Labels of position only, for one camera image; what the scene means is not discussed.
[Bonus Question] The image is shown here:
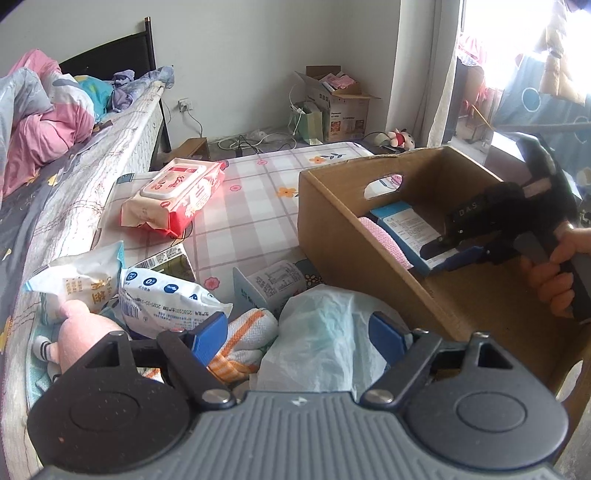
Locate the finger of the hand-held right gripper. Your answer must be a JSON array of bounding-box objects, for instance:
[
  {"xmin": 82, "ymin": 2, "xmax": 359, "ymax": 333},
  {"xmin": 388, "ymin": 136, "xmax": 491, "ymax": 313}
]
[
  {"xmin": 442, "ymin": 246, "xmax": 492, "ymax": 274},
  {"xmin": 419, "ymin": 236, "xmax": 460, "ymax": 260}
]

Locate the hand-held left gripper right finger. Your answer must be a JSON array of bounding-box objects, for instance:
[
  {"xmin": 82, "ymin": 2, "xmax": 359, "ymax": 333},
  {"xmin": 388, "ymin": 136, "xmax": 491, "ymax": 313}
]
[{"xmin": 359, "ymin": 311, "xmax": 523, "ymax": 409}]

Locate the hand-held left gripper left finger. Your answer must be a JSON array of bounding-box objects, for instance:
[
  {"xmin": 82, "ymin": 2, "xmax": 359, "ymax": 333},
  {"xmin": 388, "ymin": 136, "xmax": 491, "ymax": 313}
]
[{"xmin": 62, "ymin": 313, "xmax": 237, "ymax": 409}]

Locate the large brown cardboard box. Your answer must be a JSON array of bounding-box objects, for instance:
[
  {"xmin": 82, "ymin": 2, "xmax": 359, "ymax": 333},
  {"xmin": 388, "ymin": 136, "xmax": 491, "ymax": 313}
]
[{"xmin": 298, "ymin": 145, "xmax": 586, "ymax": 408}]

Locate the white soft plastic pack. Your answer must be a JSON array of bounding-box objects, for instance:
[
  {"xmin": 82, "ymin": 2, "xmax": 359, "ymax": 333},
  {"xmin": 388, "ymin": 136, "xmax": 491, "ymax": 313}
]
[{"xmin": 255, "ymin": 284, "xmax": 413, "ymax": 403}]

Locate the person's right hand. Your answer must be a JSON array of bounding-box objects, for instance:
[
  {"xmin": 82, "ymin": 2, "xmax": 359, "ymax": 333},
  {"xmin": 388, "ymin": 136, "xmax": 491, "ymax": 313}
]
[{"xmin": 521, "ymin": 225, "xmax": 591, "ymax": 320}]

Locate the orange striped white towel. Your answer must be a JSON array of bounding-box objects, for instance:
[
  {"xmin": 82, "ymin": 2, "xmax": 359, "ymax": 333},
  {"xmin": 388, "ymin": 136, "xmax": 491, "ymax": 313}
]
[{"xmin": 205, "ymin": 308, "xmax": 280, "ymax": 384}]

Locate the pink knitted towel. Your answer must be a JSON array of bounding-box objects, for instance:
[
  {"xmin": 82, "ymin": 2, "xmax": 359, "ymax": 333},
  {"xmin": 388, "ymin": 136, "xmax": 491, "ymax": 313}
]
[{"xmin": 359, "ymin": 216, "xmax": 419, "ymax": 273}]

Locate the white and blue wipes pack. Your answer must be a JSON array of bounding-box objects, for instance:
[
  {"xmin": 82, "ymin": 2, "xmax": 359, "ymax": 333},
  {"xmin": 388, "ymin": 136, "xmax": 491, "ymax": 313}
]
[{"xmin": 118, "ymin": 267, "xmax": 234, "ymax": 337}]

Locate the green and white packet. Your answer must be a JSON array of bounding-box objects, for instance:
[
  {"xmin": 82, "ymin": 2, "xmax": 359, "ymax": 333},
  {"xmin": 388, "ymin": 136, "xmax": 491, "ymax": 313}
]
[{"xmin": 131, "ymin": 244, "xmax": 197, "ymax": 283}]

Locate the small white and blue carton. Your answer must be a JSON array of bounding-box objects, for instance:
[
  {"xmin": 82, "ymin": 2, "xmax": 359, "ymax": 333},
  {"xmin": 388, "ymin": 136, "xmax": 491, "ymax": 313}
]
[{"xmin": 232, "ymin": 260, "xmax": 306, "ymax": 320}]

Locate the blue hanging cloth with circles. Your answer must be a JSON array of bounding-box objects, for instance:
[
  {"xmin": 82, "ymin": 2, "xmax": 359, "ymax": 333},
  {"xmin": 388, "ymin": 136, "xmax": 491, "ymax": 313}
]
[{"xmin": 493, "ymin": 51, "xmax": 591, "ymax": 136}]

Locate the small red and white plush doll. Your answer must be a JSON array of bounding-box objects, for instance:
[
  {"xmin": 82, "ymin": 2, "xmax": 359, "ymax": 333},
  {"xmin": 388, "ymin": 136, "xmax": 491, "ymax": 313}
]
[{"xmin": 387, "ymin": 127, "xmax": 417, "ymax": 151}]

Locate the pink plush toy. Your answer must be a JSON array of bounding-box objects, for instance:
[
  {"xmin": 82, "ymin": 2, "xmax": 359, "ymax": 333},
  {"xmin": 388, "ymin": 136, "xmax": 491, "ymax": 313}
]
[{"xmin": 32, "ymin": 300, "xmax": 124, "ymax": 380}]

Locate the white tissue pack yellow print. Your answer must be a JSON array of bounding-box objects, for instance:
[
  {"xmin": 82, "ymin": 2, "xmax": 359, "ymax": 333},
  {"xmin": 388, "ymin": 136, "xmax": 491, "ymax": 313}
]
[{"xmin": 23, "ymin": 240, "xmax": 126, "ymax": 325}]

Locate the red wet wipes pack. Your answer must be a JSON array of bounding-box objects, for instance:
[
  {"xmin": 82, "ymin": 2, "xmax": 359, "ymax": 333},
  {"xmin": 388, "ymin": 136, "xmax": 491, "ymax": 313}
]
[{"xmin": 121, "ymin": 158, "xmax": 227, "ymax": 239}]

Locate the beige hanging garment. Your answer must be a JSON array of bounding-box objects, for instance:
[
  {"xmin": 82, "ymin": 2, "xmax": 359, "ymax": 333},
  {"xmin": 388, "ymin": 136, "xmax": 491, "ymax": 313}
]
[{"xmin": 536, "ymin": 0, "xmax": 591, "ymax": 108}]

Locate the open printed cardboard box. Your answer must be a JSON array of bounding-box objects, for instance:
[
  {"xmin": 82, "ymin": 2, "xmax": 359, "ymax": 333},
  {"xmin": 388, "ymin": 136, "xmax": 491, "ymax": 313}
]
[{"xmin": 294, "ymin": 65, "xmax": 382, "ymax": 144}]

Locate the white flat plastic packet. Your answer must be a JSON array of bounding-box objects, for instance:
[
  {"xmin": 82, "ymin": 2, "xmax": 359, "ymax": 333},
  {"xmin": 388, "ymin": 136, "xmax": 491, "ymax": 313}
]
[{"xmin": 95, "ymin": 173, "xmax": 139, "ymax": 245}]

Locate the grey curtain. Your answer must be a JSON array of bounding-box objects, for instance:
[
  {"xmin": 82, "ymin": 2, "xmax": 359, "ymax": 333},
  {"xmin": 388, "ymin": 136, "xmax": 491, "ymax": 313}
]
[{"xmin": 397, "ymin": 0, "xmax": 463, "ymax": 149}]

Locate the pale green paper bag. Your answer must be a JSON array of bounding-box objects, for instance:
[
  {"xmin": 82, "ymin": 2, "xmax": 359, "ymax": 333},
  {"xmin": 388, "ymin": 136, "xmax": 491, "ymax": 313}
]
[{"xmin": 290, "ymin": 100, "xmax": 324, "ymax": 145}]

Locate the small brown box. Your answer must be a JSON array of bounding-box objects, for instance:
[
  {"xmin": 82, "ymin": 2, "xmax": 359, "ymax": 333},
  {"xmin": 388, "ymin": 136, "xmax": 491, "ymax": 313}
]
[{"xmin": 177, "ymin": 137, "xmax": 211, "ymax": 161}]

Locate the bed with grey sheet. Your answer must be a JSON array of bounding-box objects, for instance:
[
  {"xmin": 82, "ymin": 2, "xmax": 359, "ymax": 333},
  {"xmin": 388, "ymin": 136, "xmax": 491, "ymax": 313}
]
[{"xmin": 0, "ymin": 76, "xmax": 172, "ymax": 416}]

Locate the blue patterned bedding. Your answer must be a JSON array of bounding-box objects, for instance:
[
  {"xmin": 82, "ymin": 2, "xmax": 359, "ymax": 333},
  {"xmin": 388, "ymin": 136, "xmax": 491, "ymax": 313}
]
[{"xmin": 74, "ymin": 66, "xmax": 176, "ymax": 124}]

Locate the pink and grey quilt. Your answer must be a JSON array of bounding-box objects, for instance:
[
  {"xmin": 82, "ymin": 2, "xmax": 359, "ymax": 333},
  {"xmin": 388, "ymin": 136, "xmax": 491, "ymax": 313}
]
[{"xmin": 0, "ymin": 48, "xmax": 100, "ymax": 200}]

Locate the black headboard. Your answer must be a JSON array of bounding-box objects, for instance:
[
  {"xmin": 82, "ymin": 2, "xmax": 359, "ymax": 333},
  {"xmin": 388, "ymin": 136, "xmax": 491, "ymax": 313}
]
[{"xmin": 58, "ymin": 17, "xmax": 156, "ymax": 82}]

